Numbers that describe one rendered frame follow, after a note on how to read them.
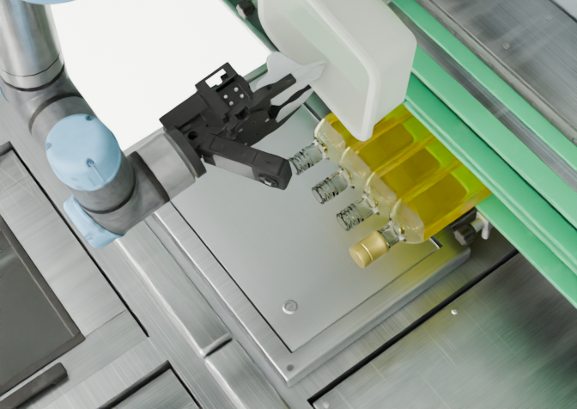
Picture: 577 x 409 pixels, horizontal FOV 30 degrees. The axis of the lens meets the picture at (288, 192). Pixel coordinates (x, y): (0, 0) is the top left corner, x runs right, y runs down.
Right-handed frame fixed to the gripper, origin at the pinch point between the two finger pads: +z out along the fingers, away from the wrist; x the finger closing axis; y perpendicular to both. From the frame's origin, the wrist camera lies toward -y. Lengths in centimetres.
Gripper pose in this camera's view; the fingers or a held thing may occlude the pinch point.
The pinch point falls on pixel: (320, 74)
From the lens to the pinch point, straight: 135.7
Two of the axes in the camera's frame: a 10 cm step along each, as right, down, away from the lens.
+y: -5.9, -7.1, 3.8
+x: 1.1, 3.9, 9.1
